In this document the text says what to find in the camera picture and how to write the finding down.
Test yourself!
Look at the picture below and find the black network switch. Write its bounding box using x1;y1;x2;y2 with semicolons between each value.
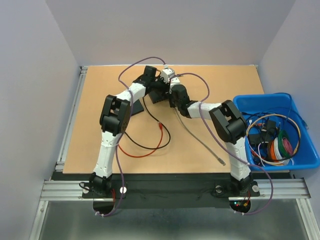
148;91;169;104

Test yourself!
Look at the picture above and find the grey ethernet cable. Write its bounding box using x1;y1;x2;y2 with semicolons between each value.
174;109;226;166

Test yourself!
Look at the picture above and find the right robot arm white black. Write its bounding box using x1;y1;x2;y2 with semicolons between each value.
169;84;253;195

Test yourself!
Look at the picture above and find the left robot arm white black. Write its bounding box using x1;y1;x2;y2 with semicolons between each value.
89;65;174;197

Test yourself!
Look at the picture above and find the black flat plate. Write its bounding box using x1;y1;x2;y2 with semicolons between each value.
130;99;144;116

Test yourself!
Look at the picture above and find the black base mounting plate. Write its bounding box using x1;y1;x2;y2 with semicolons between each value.
40;172;304;215

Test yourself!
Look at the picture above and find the blue plastic bin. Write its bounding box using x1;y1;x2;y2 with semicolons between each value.
233;93;320;171

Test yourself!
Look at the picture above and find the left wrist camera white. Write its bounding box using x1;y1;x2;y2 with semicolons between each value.
160;67;175;84

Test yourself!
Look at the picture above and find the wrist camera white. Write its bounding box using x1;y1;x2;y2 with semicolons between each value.
160;67;175;84
169;77;181;88

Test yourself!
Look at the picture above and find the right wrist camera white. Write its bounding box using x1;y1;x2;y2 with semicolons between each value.
169;77;181;88

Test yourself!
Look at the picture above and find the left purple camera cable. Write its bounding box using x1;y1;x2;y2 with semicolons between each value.
94;56;168;218

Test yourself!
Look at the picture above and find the black ethernet cable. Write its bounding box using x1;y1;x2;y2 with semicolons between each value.
123;96;172;150

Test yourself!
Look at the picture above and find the red ethernet cable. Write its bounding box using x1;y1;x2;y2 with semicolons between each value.
117;121;165;158

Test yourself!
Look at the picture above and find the coiled coloured wires bundle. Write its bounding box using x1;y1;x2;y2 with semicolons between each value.
266;129;301;166

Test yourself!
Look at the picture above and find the aluminium frame rail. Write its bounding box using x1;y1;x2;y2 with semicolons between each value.
31;65;320;240

